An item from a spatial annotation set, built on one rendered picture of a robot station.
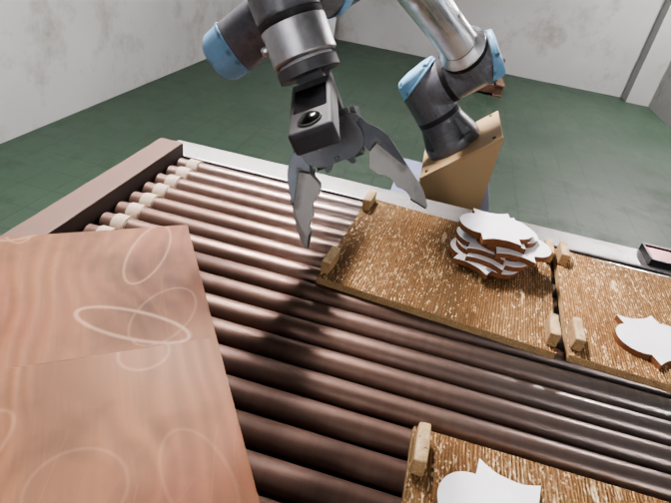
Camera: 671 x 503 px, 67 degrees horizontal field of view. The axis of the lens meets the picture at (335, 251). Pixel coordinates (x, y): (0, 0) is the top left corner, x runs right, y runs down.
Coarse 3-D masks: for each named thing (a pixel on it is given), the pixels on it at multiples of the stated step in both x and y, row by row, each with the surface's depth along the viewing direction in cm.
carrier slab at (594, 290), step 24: (576, 264) 104; (600, 264) 105; (576, 288) 96; (600, 288) 98; (624, 288) 99; (648, 288) 100; (576, 312) 90; (600, 312) 91; (624, 312) 92; (648, 312) 93; (600, 336) 85; (576, 360) 80; (600, 360) 80; (624, 360) 81; (648, 360) 82; (648, 384) 79
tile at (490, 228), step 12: (468, 216) 97; (480, 216) 98; (492, 216) 98; (504, 216) 99; (468, 228) 93; (480, 228) 94; (492, 228) 94; (504, 228) 95; (516, 228) 96; (528, 228) 96; (480, 240) 92; (492, 240) 91; (504, 240) 91; (516, 240) 92; (528, 240) 93
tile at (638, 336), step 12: (624, 324) 87; (636, 324) 87; (648, 324) 88; (660, 324) 88; (624, 336) 84; (636, 336) 84; (648, 336) 85; (660, 336) 85; (624, 348) 83; (636, 348) 82; (648, 348) 82; (660, 348) 83; (660, 360) 80
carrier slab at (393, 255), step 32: (352, 224) 105; (384, 224) 107; (416, 224) 109; (448, 224) 111; (352, 256) 94; (384, 256) 96; (416, 256) 98; (448, 256) 99; (352, 288) 87; (384, 288) 88; (416, 288) 89; (448, 288) 90; (480, 288) 92; (512, 288) 93; (544, 288) 95; (448, 320) 83; (480, 320) 84; (512, 320) 85; (544, 320) 86; (544, 352) 81
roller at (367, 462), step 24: (264, 432) 62; (288, 432) 62; (312, 432) 64; (288, 456) 62; (312, 456) 61; (336, 456) 61; (360, 456) 61; (384, 456) 62; (360, 480) 61; (384, 480) 60
